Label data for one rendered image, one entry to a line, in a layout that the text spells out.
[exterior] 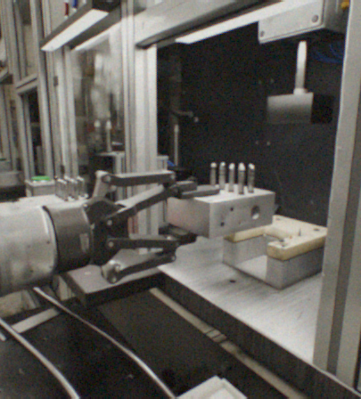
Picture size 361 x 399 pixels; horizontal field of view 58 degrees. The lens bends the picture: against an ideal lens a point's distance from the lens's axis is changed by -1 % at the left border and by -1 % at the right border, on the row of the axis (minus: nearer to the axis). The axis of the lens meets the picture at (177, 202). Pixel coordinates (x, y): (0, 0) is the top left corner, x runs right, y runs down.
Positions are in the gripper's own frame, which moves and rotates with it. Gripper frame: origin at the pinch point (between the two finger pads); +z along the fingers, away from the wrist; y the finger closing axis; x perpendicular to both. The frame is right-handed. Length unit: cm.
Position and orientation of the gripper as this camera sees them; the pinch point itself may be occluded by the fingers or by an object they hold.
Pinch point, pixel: (196, 211)
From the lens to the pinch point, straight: 46.2
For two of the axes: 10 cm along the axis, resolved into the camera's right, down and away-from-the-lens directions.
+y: 0.0, -9.7, -2.3
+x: -5.9, -1.8, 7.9
